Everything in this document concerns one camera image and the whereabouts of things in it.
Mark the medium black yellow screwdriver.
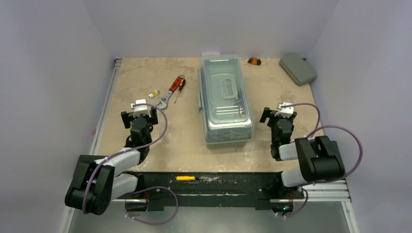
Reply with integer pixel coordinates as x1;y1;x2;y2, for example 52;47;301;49
174;79;186;103

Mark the red adjustable wrench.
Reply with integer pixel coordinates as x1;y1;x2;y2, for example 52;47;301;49
155;74;185;109

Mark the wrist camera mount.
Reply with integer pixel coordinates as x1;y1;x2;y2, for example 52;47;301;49
131;99;150;117
275;102;294;118

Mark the aluminium rail frame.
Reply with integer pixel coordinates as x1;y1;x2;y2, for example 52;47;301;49
67;58;360;233

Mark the grey sharpening stone block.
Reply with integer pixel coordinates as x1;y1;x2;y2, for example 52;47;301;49
279;53;317;86

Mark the orange black small tool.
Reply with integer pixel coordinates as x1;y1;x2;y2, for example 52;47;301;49
248;57;261;66

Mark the purple cable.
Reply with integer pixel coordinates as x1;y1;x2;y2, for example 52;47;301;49
276;102;364;219
82;102;179;226

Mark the green plastic tool box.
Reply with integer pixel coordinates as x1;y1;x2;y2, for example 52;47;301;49
198;54;254;147

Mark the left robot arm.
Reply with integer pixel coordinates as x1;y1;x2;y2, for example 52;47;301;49
64;103;164;215

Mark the yellow precision screwdriver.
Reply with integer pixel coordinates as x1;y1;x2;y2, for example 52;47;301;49
175;176;209;181

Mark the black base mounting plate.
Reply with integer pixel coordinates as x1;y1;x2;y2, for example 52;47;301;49
119;172;305;214

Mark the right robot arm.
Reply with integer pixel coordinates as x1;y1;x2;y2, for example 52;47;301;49
259;107;345;198

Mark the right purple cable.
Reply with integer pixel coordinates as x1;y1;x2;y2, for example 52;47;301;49
276;102;364;219

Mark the small clear parts box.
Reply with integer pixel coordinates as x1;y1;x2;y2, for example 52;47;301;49
202;51;220;56

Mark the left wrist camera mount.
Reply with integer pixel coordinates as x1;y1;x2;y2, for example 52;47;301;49
131;99;150;117

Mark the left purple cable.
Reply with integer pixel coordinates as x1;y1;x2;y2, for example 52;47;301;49
82;102;179;226

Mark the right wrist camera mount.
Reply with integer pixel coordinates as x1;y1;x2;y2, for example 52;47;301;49
275;102;294;118

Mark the small yellow hex key set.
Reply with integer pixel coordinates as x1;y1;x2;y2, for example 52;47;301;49
148;90;160;99

